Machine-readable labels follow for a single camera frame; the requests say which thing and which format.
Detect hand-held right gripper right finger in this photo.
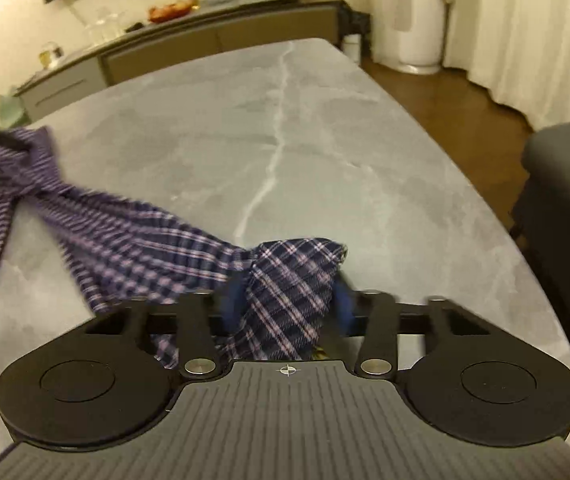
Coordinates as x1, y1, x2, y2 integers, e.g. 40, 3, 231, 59
334, 284, 492, 379

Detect purple plaid shirt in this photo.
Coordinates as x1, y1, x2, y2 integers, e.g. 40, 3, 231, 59
0, 126, 349, 467

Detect clear glass jars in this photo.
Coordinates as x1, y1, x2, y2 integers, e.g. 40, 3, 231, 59
82, 7, 122, 44

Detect fruit bowl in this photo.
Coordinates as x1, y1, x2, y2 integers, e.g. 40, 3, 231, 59
147, 0, 200, 24

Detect white curtain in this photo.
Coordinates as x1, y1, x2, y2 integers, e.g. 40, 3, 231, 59
369, 0, 570, 132

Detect black chair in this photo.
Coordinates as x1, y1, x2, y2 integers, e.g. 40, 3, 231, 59
509, 119, 570, 467

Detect glass teapot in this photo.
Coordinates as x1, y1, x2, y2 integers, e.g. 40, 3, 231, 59
38, 41, 65, 69

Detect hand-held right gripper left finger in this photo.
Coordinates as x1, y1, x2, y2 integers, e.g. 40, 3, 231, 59
85, 284, 247, 380

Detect pale green chair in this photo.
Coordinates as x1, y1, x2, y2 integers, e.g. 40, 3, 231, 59
0, 91, 31, 129

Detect dark bag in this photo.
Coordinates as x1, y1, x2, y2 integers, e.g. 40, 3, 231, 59
349, 10, 372, 39

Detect white tower fan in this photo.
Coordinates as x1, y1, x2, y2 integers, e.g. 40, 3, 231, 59
395, 0, 444, 75

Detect grey sideboard cabinet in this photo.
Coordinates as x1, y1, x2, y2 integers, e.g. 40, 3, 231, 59
14, 0, 344, 122

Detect small white bin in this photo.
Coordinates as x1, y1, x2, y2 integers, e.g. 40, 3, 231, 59
342, 34, 362, 64

